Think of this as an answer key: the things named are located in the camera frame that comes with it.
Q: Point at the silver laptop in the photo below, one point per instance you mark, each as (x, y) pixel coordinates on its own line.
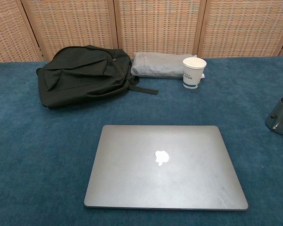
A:
(136, 169)

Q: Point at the grey plastic package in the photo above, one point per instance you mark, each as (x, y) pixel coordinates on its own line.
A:
(155, 64)

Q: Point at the white paper cup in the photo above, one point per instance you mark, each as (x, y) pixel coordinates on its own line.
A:
(192, 77)

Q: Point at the black fabric backpack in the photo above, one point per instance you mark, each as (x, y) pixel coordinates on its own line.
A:
(80, 75)

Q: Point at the woven wooden folding screen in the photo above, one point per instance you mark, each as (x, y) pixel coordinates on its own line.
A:
(155, 23)

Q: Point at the stainless steel pitcher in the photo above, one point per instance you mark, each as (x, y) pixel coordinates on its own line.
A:
(281, 117)

